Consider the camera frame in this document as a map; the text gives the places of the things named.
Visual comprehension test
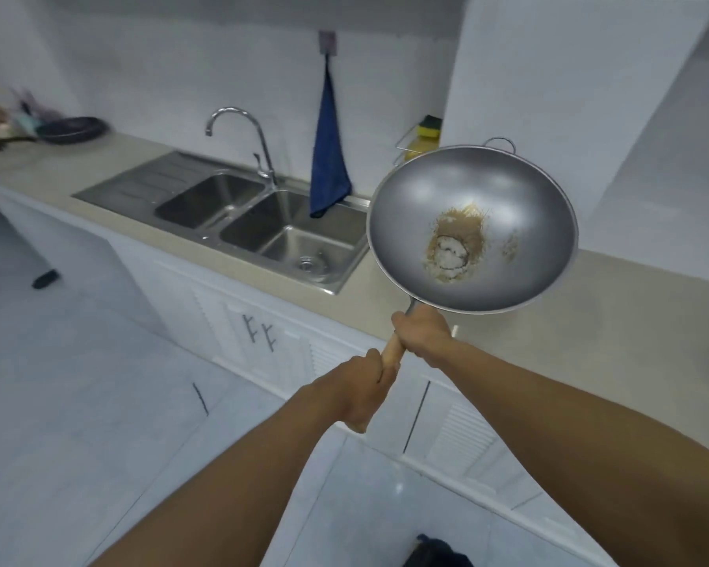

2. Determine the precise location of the person's right hand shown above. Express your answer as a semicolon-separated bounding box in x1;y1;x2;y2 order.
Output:
391;305;457;369

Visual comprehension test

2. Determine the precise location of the chrome kitchen faucet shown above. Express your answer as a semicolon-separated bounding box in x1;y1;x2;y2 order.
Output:
205;107;278;186

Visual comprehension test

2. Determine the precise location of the person's dark shoe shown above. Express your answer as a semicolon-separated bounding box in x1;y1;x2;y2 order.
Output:
403;534;475;567

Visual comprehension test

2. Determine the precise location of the grey wok with wooden handle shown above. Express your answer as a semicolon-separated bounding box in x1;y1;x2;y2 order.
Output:
366;137;580;372

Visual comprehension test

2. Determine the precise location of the stainless steel double sink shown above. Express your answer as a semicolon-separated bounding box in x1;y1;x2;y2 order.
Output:
72;151;372;296

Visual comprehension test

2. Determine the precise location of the wire sponge rack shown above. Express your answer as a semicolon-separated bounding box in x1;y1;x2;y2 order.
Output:
393;124;444;167

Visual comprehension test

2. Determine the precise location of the bunch of kitchen utensils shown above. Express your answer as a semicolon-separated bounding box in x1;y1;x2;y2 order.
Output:
0;87;54;153

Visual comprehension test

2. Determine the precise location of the person's right forearm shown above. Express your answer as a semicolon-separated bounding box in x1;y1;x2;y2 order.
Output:
431;339;709;567

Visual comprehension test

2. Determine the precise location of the black frying pan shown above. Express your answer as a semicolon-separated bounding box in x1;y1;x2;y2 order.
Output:
36;116;108;145

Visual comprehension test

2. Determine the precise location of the blue hanging towel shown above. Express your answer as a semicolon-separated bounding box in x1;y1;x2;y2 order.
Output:
309;63;353;219

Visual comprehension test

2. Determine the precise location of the person's left forearm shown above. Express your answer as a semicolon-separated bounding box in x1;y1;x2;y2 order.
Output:
91;380;346;567

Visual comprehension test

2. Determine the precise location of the food residue in wok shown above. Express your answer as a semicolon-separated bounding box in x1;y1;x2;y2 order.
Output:
423;203;520;285

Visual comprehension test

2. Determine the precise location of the person's left hand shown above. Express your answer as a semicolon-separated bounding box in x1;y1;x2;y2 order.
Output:
321;348;399;434

